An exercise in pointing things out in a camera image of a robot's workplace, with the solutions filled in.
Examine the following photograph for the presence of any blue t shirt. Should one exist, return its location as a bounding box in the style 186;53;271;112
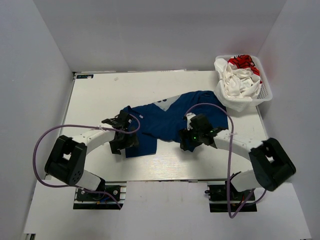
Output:
123;90;228;158

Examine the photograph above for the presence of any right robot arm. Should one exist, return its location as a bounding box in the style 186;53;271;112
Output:
126;112;297;200

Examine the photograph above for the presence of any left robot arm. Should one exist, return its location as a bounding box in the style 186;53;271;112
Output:
44;110;140;200

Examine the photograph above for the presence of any blue table label sticker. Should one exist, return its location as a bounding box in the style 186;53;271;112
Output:
76;74;94;79

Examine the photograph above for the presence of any white plastic basket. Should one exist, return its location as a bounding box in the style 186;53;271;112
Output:
214;54;274;107

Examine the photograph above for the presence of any red printed white t shirt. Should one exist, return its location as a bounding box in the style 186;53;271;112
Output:
226;54;262;85

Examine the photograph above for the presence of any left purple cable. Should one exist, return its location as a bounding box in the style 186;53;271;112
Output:
35;113;141;210

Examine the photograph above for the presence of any purple cable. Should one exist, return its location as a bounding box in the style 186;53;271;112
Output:
35;113;141;210
184;102;267;219

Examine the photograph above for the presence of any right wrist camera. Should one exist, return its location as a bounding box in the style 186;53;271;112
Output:
183;112;196;122

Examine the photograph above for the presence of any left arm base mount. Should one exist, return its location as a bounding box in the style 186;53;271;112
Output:
73;182;127;210

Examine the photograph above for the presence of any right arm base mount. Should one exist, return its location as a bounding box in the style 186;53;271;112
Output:
204;183;257;213

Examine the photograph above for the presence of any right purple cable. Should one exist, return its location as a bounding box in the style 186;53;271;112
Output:
184;102;267;219

